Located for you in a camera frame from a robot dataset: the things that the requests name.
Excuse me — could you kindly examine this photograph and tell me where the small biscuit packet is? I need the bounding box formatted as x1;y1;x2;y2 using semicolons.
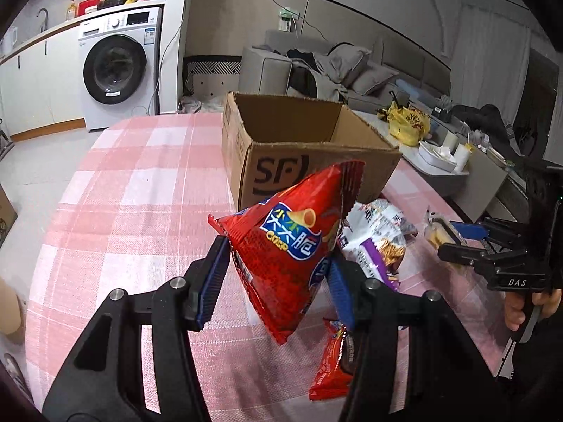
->
424;211;466;250

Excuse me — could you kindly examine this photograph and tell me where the white noodle snack bag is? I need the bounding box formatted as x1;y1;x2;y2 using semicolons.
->
338;198;418;290

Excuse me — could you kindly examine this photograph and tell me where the red chocolate pie snack bag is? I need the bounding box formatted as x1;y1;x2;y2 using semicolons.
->
308;318;355;401

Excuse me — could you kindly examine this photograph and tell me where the red crisp snack bag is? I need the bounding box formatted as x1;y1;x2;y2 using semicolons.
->
208;160;365;345

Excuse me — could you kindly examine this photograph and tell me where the right hand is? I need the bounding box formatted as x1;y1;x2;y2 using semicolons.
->
504;289;562;332

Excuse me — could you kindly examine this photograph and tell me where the white coffee table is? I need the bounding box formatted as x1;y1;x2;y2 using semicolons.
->
355;110;469;197

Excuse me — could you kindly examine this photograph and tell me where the white paper cup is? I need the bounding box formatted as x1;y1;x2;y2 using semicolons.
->
453;143;472;172

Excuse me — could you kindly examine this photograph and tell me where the white rectangular dish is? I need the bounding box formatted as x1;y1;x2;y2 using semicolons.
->
419;141;455;172

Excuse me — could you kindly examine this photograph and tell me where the yellow plastic bag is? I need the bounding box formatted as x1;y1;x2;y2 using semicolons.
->
378;102;430;147

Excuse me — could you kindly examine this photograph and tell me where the pink plaid tablecloth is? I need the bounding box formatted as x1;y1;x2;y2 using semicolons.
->
24;112;513;422

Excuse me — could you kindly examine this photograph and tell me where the grey sofa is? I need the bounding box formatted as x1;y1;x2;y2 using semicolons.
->
238;31;450;113

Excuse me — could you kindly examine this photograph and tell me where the cardboard box on floor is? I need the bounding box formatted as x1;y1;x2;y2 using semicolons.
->
0;186;17;245

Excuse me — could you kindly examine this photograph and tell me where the grey sofa cushion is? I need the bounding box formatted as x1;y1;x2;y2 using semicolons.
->
327;44;372;88

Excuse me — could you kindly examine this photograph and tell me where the SF cardboard box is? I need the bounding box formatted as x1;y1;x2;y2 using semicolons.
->
221;92;402;211

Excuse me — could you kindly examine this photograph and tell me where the white kitchen cabinet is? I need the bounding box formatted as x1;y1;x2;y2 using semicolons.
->
1;27;83;136

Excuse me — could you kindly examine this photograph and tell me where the white washing machine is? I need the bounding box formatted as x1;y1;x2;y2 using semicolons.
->
78;6;162;132

